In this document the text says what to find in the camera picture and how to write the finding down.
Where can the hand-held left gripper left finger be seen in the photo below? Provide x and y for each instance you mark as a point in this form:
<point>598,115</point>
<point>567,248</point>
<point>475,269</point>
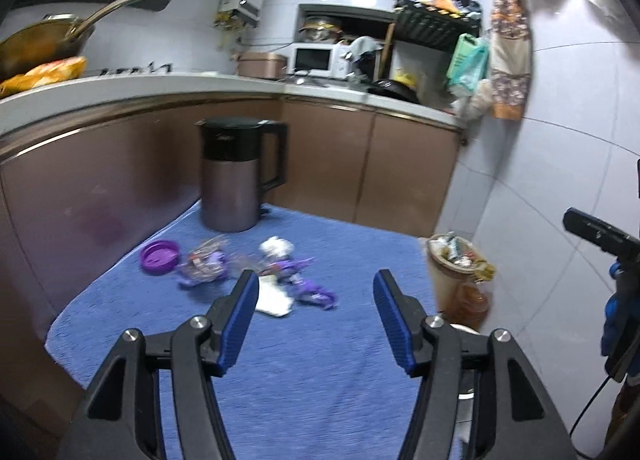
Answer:
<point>235,330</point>

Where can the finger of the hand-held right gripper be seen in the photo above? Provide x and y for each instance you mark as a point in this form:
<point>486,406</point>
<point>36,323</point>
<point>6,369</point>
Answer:
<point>597,231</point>

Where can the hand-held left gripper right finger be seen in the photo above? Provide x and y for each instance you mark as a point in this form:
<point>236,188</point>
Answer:
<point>395,325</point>

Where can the white tissue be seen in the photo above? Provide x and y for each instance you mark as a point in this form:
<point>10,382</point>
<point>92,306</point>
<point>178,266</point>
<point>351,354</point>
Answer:
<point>275,247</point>
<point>272,297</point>

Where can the clear purple candy wrapper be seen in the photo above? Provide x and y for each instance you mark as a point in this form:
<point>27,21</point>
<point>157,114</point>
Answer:
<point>205,265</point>

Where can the long purple wrapper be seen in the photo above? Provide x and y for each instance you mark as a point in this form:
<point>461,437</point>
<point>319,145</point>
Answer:
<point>310,290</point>

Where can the purple plastic lid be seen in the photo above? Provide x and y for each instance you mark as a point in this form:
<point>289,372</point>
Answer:
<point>159,257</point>

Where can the overflowing beige waste bin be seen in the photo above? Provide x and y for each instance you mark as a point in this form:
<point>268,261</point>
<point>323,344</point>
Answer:
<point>442,275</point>

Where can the blue towel mat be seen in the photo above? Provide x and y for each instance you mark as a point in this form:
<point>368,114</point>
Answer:
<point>310,380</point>

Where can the grey electric kettle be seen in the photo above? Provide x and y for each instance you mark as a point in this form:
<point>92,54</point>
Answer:
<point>230,190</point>

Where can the brown kitchen base cabinet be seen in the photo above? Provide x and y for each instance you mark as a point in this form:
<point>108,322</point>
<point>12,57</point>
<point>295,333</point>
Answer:
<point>400,165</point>

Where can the crumpled clear plastic bags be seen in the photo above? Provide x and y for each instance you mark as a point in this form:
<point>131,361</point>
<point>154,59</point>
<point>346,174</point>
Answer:
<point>472,103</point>

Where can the patterned hanging apron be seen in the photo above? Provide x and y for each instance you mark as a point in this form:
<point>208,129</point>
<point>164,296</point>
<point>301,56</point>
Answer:
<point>510,55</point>

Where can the green plastic bag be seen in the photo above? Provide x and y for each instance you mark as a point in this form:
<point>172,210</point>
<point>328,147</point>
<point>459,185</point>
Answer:
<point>467,63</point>

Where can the black frying pan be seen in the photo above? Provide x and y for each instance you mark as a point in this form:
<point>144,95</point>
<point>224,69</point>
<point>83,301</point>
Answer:
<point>392,89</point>

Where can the yellow packet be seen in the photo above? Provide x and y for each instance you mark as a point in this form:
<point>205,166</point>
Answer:
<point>406,78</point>

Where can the dark countertop appliance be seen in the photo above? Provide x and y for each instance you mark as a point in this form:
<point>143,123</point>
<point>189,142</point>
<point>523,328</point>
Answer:
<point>369,69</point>

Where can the brown rice cooker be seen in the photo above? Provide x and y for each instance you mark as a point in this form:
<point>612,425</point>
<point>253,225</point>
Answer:
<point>261,65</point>

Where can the wooden cutting board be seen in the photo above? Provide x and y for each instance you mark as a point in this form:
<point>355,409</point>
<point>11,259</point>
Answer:
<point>387,50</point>

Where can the orange snack packets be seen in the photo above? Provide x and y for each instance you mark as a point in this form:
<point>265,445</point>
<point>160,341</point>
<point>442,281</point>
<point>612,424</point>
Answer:
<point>442,3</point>

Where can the white microwave oven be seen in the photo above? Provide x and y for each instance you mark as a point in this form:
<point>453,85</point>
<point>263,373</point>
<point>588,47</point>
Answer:
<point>312,59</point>

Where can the grey cloth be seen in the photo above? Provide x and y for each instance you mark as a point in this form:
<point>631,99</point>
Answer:
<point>365,45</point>

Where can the brass pipe fittings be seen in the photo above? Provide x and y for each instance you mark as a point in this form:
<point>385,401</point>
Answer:
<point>230,25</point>

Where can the orange snack bag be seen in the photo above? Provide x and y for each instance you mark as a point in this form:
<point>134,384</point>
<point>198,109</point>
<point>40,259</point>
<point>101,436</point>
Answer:
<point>47,73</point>

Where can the brass wok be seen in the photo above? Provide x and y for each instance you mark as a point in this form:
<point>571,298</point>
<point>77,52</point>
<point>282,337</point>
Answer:
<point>40,43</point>

